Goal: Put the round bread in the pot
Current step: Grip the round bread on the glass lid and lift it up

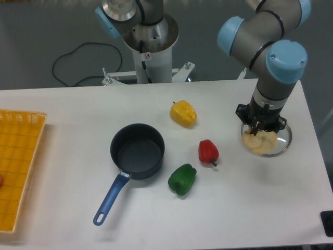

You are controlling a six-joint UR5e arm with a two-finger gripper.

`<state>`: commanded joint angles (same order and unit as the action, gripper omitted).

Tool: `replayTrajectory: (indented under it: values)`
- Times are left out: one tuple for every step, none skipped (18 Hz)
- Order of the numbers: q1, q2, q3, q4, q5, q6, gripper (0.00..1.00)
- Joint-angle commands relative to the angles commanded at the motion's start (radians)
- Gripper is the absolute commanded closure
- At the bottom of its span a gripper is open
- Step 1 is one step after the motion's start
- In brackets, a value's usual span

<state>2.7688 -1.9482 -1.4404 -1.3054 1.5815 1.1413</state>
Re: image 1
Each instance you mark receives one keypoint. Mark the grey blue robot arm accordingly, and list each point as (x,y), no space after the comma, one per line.
(258,44)

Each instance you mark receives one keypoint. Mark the round flower-shaped bread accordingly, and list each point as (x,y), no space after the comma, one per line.
(261,143)

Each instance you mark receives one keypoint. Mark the dark pot with blue handle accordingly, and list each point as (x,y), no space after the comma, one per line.
(138,152)

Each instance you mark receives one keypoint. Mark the yellow woven basket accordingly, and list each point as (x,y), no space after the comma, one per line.
(21,132)

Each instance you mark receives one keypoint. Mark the black device at table edge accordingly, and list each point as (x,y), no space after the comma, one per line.
(327,221)

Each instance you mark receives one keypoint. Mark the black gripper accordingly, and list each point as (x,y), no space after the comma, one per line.
(260,118)

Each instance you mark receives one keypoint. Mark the red bell pepper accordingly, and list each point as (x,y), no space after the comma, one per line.
(208,152)

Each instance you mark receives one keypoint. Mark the yellow bell pepper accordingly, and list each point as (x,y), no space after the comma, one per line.
(183,113)

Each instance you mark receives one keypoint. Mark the glass lid with blue knob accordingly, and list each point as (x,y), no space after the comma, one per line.
(284,139)

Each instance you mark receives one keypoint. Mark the green bell pepper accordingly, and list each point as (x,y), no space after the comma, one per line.
(182,179)

